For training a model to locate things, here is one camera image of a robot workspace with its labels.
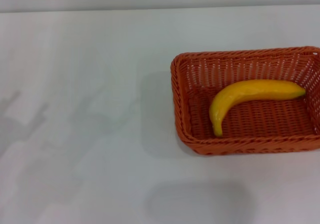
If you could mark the yellow banana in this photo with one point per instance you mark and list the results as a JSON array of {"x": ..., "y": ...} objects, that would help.
[{"x": 250, "y": 91}]

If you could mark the orange woven plastic basket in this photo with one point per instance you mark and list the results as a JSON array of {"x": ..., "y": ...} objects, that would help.
[{"x": 262, "y": 116}]

